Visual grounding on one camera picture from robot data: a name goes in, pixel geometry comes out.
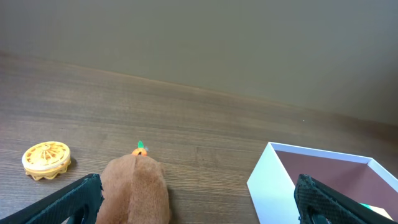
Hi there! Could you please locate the multicolour puzzle cube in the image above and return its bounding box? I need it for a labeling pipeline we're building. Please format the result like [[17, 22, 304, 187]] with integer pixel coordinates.
[[361, 203, 392, 220]]

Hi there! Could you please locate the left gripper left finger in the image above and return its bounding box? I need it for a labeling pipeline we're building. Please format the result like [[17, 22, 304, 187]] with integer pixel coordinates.
[[1, 174, 104, 224]]

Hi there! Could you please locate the white box pink interior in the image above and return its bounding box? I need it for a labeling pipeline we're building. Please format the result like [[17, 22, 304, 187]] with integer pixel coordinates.
[[247, 142, 397, 223]]

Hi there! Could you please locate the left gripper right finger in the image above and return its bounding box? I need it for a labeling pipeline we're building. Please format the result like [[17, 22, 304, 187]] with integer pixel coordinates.
[[294, 174, 397, 224]]

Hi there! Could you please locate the yellow plastic wheel disc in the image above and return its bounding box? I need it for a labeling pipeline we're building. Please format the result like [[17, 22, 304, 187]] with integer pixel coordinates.
[[21, 141, 71, 181]]

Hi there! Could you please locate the brown plush toy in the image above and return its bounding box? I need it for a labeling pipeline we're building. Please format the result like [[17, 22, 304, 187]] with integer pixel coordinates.
[[96, 141, 172, 224]]

